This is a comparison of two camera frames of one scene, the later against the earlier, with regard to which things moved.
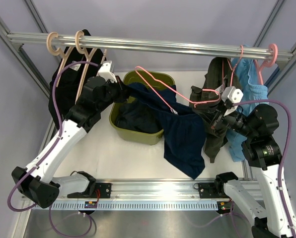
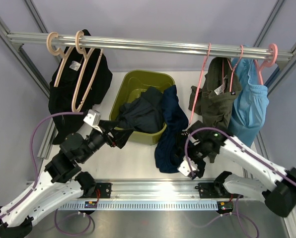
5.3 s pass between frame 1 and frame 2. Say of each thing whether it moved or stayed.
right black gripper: moved
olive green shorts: stayed
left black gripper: moved
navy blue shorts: moved
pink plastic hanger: stayed
